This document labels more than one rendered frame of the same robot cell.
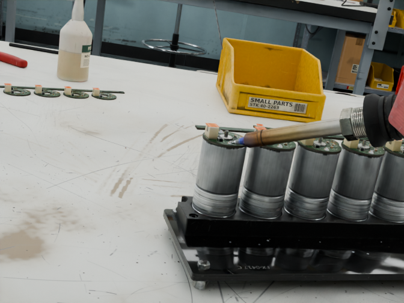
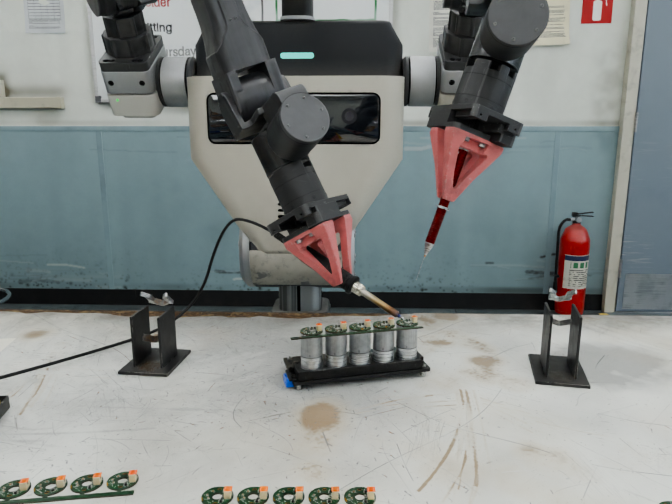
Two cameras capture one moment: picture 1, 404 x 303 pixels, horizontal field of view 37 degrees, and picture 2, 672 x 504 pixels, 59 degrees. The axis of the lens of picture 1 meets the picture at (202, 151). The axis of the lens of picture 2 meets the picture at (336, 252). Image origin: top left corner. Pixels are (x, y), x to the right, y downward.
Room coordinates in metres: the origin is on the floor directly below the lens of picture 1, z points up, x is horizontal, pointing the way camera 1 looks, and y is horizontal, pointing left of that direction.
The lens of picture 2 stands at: (0.97, -0.05, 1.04)
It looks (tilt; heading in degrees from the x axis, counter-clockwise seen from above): 13 degrees down; 184
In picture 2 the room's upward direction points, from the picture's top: straight up
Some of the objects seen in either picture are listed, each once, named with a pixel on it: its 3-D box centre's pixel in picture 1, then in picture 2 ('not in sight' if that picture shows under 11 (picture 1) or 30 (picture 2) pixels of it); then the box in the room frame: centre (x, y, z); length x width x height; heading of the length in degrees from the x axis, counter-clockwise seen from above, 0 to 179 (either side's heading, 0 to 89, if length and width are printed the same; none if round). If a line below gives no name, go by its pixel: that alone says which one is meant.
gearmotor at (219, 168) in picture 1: (218, 180); (406, 342); (0.31, -0.01, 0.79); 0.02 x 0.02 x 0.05
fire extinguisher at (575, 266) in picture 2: not in sight; (573, 262); (-2.17, 1.00, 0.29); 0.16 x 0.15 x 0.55; 92
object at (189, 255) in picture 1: (311, 248); (355, 366); (0.31, -0.07, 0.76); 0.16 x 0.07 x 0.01; 108
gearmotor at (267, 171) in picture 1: (265, 182); (383, 344); (0.32, -0.04, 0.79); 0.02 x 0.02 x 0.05
